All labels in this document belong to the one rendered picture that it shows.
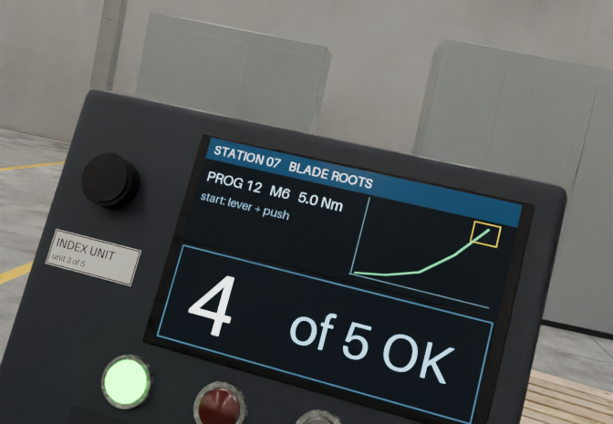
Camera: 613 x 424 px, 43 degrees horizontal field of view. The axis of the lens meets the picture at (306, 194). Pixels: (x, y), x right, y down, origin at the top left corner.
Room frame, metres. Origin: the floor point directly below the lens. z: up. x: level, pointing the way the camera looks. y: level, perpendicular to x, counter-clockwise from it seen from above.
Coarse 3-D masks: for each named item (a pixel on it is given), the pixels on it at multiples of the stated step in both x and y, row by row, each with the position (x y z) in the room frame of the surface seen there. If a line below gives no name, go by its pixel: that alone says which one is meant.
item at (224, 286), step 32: (192, 256) 0.39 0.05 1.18; (224, 256) 0.39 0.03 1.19; (192, 288) 0.39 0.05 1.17; (224, 288) 0.38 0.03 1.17; (256, 288) 0.38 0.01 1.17; (160, 320) 0.38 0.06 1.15; (192, 320) 0.38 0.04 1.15; (224, 320) 0.38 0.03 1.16; (256, 320) 0.38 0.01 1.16; (224, 352) 0.37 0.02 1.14
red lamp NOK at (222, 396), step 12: (216, 384) 0.37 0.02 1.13; (228, 384) 0.37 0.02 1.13; (204, 396) 0.36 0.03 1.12; (216, 396) 0.36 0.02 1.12; (228, 396) 0.36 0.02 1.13; (240, 396) 0.36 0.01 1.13; (204, 408) 0.36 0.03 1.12; (216, 408) 0.36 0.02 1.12; (228, 408) 0.36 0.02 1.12; (240, 408) 0.36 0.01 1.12; (204, 420) 0.36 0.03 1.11; (216, 420) 0.36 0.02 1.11; (228, 420) 0.36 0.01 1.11; (240, 420) 0.36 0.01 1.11
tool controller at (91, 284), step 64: (128, 128) 0.42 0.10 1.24; (192, 128) 0.41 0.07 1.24; (256, 128) 0.41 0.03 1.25; (64, 192) 0.41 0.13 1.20; (128, 192) 0.40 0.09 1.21; (192, 192) 0.40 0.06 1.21; (256, 192) 0.40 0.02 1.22; (320, 192) 0.39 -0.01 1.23; (384, 192) 0.38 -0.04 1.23; (448, 192) 0.38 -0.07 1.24; (512, 192) 0.38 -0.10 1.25; (64, 256) 0.40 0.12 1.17; (128, 256) 0.40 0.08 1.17; (256, 256) 0.39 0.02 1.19; (320, 256) 0.38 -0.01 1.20; (384, 256) 0.38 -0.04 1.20; (448, 256) 0.37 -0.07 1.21; (512, 256) 0.37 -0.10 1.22; (64, 320) 0.39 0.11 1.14; (128, 320) 0.39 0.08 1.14; (320, 320) 0.37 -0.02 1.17; (384, 320) 0.37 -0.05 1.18; (448, 320) 0.36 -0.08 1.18; (512, 320) 0.36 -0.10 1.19; (0, 384) 0.39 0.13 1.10; (64, 384) 0.38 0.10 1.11; (192, 384) 0.37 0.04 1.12; (256, 384) 0.37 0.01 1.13; (320, 384) 0.36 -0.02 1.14; (384, 384) 0.36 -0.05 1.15; (448, 384) 0.35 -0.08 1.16; (512, 384) 0.35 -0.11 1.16
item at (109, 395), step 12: (120, 360) 0.38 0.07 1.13; (132, 360) 0.38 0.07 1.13; (144, 360) 0.38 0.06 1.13; (108, 372) 0.38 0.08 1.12; (120, 372) 0.37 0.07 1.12; (132, 372) 0.37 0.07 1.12; (144, 372) 0.38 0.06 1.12; (108, 384) 0.37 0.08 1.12; (120, 384) 0.37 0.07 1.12; (132, 384) 0.37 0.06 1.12; (144, 384) 0.37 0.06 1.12; (108, 396) 0.38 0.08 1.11; (120, 396) 0.37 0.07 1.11; (132, 396) 0.37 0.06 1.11; (144, 396) 0.37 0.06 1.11
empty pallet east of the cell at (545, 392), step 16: (528, 384) 3.91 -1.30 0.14; (544, 384) 3.96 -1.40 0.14; (560, 384) 4.02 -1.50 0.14; (576, 384) 4.08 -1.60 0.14; (528, 400) 3.65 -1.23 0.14; (544, 400) 3.68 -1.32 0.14; (560, 400) 3.77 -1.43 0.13; (576, 400) 3.79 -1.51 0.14; (592, 400) 3.84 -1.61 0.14; (608, 400) 3.93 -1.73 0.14; (528, 416) 3.41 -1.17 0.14; (544, 416) 3.45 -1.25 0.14; (560, 416) 3.50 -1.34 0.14; (576, 416) 3.54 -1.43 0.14; (592, 416) 3.59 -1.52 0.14; (608, 416) 3.64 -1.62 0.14
